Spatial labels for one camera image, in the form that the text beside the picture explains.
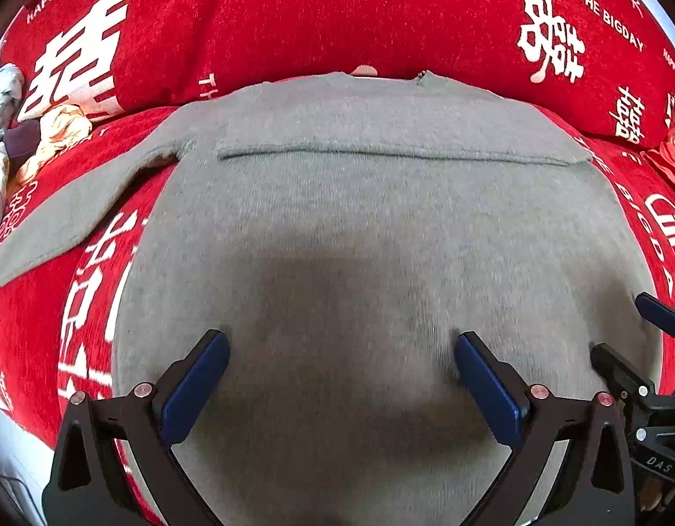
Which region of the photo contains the red printed sofa cover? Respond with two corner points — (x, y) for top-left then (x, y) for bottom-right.
(0, 0), (675, 526)

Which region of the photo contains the dark purple cloth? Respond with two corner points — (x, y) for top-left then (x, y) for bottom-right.
(6, 121), (41, 166)

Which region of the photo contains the red patterned packet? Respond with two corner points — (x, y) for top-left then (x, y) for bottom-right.
(641, 119), (675, 194)

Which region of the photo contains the orange patterned cloth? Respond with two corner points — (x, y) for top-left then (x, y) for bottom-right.
(11, 103), (93, 183)

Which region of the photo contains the grey knit sweater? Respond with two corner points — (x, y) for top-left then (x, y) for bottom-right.
(0, 70), (665, 526)

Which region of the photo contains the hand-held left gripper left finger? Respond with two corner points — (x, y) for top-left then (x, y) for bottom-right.
(42, 330), (231, 526)

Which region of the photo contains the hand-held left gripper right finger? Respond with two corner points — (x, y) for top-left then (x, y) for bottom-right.
(455, 332), (637, 526)

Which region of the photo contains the white patterned cloth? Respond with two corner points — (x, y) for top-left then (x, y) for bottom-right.
(0, 63), (27, 231)

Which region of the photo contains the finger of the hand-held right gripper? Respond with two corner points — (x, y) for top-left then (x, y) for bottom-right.
(635, 292), (675, 341)
(590, 343), (654, 396)

